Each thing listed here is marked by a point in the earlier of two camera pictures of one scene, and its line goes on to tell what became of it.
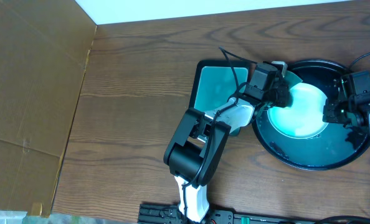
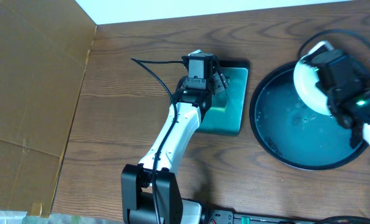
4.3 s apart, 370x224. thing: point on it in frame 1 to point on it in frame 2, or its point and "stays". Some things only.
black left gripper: [282, 94] to [220, 81]
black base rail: [170, 214] stays
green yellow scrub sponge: [291, 78] to [219, 101]
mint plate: [303, 119] to [306, 78]
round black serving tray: [336, 147] stays
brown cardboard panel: [36, 53] stays
